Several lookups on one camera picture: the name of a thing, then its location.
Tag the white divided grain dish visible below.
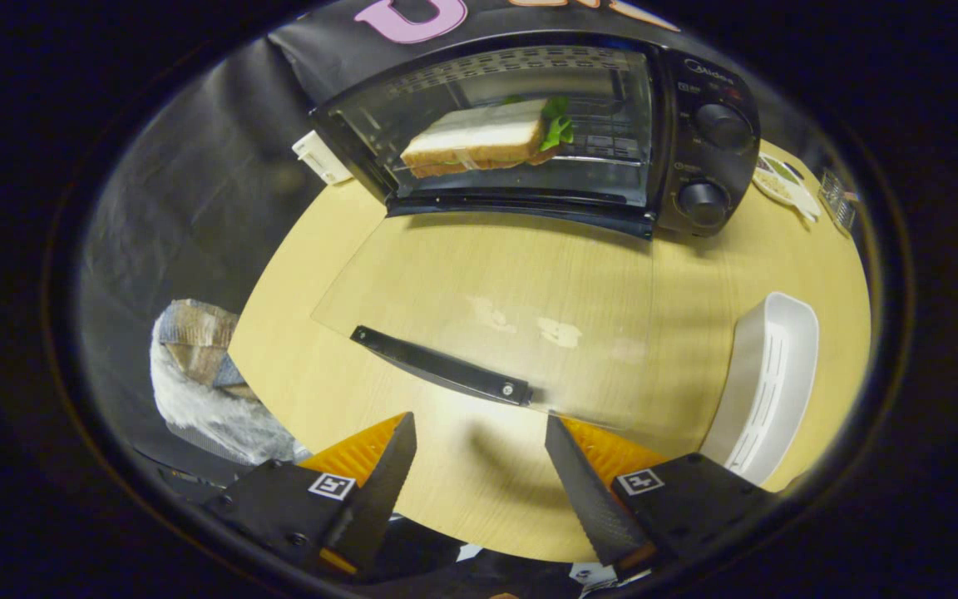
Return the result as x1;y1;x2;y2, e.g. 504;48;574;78
752;154;822;224

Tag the clear acrylic holder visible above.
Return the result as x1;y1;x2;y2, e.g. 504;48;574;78
818;169;859;233

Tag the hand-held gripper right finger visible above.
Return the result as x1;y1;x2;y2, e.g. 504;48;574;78
544;414;779;575

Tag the white toaster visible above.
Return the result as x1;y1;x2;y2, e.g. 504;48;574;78
292;131;354;186

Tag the white plastic tray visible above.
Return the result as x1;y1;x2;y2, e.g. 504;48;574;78
699;291;821;488

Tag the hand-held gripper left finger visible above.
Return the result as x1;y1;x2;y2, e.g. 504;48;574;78
205;412;418;579

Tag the lettuce sandwich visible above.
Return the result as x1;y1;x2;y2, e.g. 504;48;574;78
400;96;575;179

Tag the black toaster oven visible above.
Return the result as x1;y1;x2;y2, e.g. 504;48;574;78
310;32;762;433

